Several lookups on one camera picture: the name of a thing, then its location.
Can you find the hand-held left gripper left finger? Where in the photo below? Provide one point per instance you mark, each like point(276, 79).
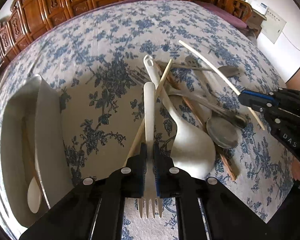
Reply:
point(143, 172)

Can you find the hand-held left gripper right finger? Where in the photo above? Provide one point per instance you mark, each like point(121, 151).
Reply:
point(157, 175)

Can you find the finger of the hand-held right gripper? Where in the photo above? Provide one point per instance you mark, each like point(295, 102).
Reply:
point(257, 97)
point(252, 105)

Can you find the cream plastic chopstick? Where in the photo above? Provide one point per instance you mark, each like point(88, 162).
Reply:
point(207, 63)

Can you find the white plastic fork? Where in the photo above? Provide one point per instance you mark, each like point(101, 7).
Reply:
point(149, 110)

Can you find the brown wooden chopstick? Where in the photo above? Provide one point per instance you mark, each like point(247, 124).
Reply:
point(228, 166)

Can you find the white utensil tray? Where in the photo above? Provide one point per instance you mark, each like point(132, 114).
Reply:
point(50, 130)

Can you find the person's right hand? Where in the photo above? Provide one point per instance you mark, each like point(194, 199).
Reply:
point(298, 170)

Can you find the large white plastic spoon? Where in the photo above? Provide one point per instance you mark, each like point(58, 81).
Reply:
point(190, 150)

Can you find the wooden side table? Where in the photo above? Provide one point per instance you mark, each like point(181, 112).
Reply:
point(256, 22)

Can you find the purple armchair cushion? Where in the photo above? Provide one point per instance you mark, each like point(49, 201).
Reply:
point(222, 15)

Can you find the white box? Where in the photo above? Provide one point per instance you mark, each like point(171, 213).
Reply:
point(260, 7)

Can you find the carved wooden armchair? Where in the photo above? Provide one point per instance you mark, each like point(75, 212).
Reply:
point(230, 5)

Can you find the metal fork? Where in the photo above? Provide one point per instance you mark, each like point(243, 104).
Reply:
point(138, 73)

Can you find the small white plastic spoon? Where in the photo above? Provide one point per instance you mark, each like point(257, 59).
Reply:
point(35, 195)

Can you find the blue floral tablecloth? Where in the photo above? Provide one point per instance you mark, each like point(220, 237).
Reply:
point(102, 42)

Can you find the long carved wooden bench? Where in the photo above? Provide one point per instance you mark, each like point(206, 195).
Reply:
point(52, 7)

